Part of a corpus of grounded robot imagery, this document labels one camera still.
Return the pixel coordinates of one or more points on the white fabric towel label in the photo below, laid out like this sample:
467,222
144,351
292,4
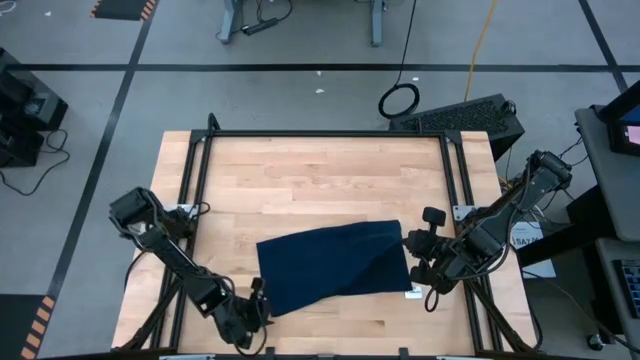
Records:
413,293

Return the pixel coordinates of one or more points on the black keyboard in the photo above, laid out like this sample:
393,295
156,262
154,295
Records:
631,287

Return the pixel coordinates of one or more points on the black equipment stack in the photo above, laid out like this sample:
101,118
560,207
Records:
25,110

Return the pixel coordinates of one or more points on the grey desk leg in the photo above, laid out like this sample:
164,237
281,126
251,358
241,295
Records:
230,20
377,22

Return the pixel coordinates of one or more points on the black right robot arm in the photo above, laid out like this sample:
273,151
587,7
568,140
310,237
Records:
500,220

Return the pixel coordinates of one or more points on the navy blue towel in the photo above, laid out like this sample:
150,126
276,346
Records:
330,265

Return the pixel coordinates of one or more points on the black caster wheel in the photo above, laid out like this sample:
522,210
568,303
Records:
595,341

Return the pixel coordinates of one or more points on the black hazard striped mat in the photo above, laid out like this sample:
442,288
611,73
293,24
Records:
20,320
120,9

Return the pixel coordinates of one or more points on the white paper sign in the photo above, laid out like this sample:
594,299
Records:
532,235

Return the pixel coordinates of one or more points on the black aluminium table frame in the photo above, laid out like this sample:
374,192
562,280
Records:
320,133

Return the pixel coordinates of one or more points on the grey side desk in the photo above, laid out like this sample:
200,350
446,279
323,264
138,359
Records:
610,175

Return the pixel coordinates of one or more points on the grey keyboard desk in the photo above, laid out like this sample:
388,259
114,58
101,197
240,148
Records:
607,300

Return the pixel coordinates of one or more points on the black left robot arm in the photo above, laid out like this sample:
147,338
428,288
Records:
170,250

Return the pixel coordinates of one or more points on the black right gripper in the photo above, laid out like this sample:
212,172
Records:
432,255

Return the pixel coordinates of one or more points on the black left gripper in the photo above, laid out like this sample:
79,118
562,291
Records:
242,317

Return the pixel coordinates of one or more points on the black power strip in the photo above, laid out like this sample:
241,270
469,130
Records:
260,26

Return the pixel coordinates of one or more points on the black framed display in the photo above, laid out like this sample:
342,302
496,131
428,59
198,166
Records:
625,120

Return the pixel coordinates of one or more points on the black computer tower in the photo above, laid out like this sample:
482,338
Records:
457,120

